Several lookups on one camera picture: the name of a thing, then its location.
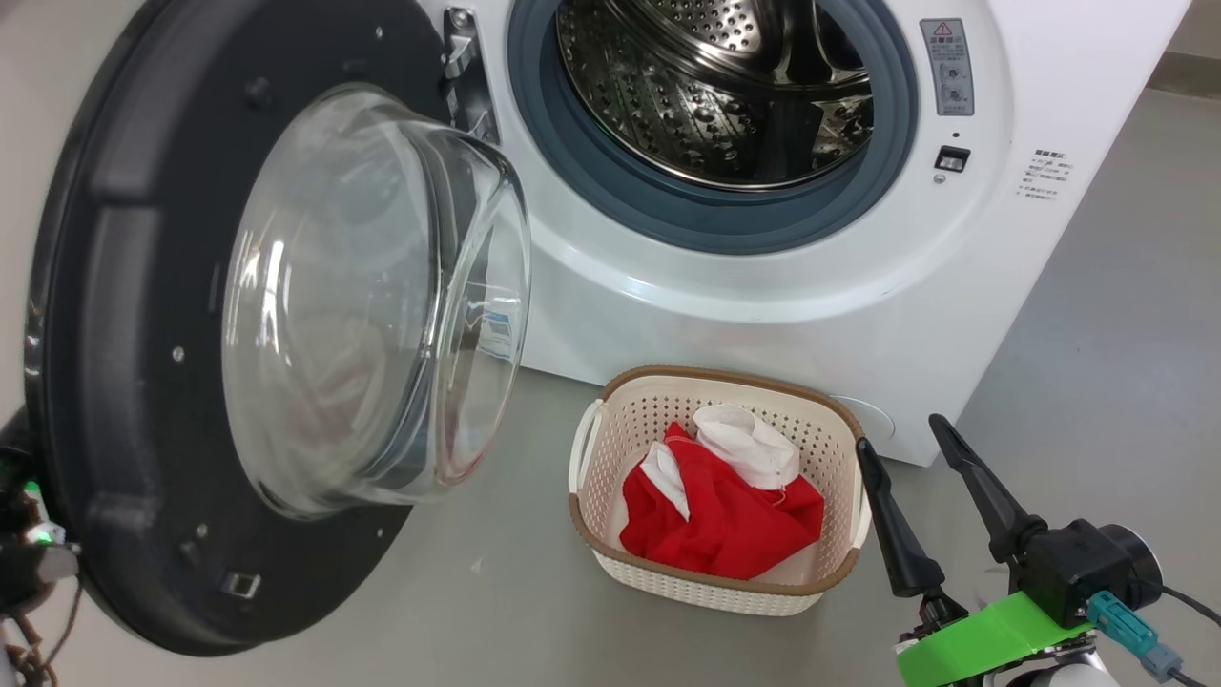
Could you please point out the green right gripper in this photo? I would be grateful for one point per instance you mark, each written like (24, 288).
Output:
(973, 644)

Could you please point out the red and white garment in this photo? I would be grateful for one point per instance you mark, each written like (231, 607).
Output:
(734, 525)

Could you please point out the black round washing machine door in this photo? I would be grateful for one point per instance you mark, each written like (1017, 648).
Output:
(143, 334)

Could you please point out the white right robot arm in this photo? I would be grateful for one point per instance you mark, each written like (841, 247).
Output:
(1059, 676)

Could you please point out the white front-load washing machine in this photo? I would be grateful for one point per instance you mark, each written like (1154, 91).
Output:
(763, 286)

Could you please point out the cream perforated laundry basket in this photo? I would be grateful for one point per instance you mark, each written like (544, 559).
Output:
(610, 477)

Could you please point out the grey warning sticker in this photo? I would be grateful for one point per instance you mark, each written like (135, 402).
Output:
(947, 67)

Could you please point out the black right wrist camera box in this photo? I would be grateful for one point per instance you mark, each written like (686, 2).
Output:
(1087, 568)

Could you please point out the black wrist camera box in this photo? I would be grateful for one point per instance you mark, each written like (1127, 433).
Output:
(1087, 568)
(29, 563)

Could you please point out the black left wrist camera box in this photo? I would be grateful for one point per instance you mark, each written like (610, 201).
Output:
(29, 563)

